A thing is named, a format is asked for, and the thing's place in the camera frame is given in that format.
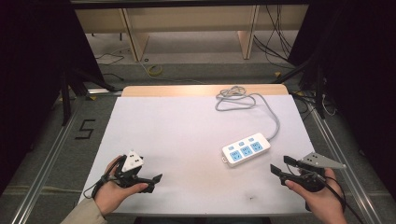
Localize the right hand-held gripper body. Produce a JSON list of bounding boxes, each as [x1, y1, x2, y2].
[[281, 151, 347, 193]]

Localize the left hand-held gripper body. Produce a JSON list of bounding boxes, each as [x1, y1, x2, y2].
[[113, 149, 145, 189]]

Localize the person's left hand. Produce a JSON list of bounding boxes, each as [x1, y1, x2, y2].
[[92, 155, 149, 217]]

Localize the person's right hand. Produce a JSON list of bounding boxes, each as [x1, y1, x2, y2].
[[284, 168, 348, 224]]

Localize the white power strip blue sockets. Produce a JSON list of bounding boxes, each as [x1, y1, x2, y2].
[[221, 133, 272, 168]]

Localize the white table mat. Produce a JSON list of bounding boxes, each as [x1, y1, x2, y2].
[[78, 94, 316, 217]]

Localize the black metal stand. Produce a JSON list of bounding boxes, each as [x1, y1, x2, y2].
[[59, 66, 123, 127], [274, 46, 331, 119]]

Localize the dark curtain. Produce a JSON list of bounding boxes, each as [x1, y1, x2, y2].
[[288, 0, 396, 200], [0, 0, 106, 195]]

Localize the aluminium floor rail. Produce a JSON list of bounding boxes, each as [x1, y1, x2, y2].
[[306, 99, 385, 224], [10, 104, 82, 224]]

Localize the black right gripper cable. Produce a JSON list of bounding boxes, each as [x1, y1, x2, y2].
[[285, 163, 366, 224]]

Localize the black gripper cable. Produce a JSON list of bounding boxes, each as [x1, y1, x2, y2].
[[285, 163, 366, 224], [82, 157, 123, 200]]

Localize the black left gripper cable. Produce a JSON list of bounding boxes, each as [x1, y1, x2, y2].
[[82, 157, 123, 200]]

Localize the grey power strip cable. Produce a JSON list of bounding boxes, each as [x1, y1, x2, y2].
[[214, 85, 281, 143]]

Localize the yellow coiled cable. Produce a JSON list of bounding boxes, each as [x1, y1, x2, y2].
[[147, 63, 163, 77]]

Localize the thin black floor cable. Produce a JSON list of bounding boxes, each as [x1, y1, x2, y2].
[[94, 50, 125, 82]]

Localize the bundle of black hanging cables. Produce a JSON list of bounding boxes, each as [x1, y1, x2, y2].
[[252, 4, 301, 69]]

